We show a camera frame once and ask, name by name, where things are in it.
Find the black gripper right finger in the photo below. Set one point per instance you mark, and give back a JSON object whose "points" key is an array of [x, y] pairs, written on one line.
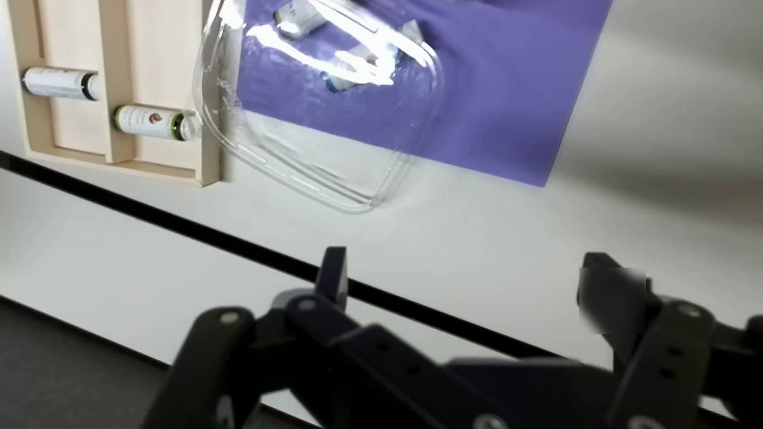
{"points": [[676, 366]]}

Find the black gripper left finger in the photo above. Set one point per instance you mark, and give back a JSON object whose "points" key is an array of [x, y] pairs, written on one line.
{"points": [[318, 373]]}

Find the clear plastic clamshell container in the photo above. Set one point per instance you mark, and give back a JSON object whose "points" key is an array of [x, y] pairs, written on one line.
{"points": [[334, 157]]}

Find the white marker tubes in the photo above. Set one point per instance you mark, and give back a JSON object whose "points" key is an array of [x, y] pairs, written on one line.
{"points": [[147, 119]]}

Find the purple mat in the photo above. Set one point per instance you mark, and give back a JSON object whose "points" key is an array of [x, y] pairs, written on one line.
{"points": [[509, 96]]}

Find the wooden tray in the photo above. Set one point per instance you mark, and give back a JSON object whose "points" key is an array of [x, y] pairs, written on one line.
{"points": [[151, 48]]}

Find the white bottle black cap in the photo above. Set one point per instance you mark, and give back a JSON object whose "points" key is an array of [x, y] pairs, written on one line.
{"points": [[55, 82]]}

